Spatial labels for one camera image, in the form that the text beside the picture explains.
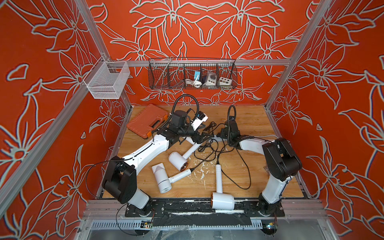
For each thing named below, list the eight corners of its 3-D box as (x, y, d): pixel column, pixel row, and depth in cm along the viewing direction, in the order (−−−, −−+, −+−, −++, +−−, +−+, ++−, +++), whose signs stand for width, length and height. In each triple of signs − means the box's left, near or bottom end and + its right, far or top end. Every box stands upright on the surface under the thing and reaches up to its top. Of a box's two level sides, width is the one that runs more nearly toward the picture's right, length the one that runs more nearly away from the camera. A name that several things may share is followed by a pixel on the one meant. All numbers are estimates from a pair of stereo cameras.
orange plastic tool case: (128, 129, 108) (125, 124, 103) (151, 108, 121) (150, 103, 117) (145, 140, 101) (143, 135, 97) (168, 117, 115) (167, 112, 110)
